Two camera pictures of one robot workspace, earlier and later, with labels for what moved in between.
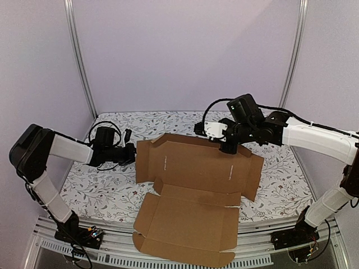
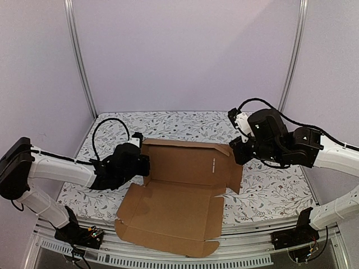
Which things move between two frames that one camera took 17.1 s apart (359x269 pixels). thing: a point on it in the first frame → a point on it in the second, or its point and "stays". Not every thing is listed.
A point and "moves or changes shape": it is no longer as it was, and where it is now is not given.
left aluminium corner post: (69, 8) stays
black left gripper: (131, 150) → (144, 171)
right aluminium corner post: (302, 17) stays
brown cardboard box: (193, 219) moves or changes shape
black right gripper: (229, 143) → (239, 151)
